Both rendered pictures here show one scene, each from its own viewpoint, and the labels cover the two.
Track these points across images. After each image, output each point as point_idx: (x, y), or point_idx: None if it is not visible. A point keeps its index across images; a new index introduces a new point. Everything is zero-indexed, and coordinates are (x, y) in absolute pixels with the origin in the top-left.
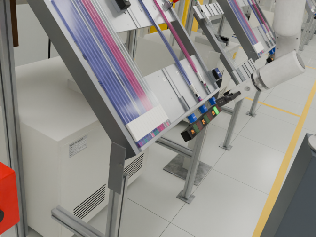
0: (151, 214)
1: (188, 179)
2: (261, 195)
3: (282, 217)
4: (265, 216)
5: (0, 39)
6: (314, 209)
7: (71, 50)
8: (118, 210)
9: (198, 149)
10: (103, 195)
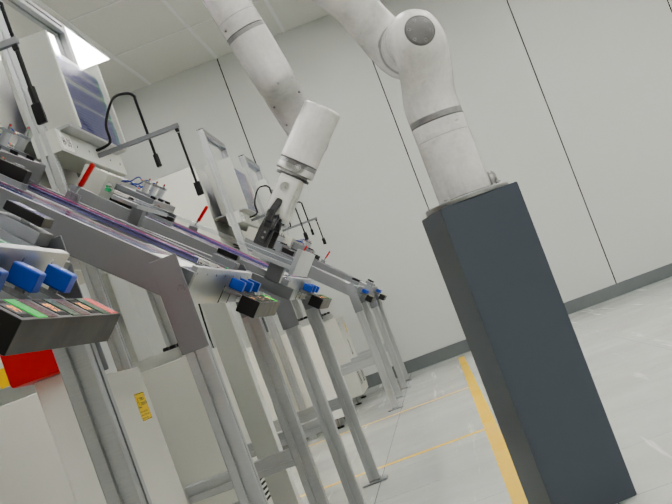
0: None
1: None
2: (494, 497)
3: (491, 347)
4: (524, 499)
5: None
6: (515, 293)
7: (12, 196)
8: (221, 386)
9: (294, 428)
10: None
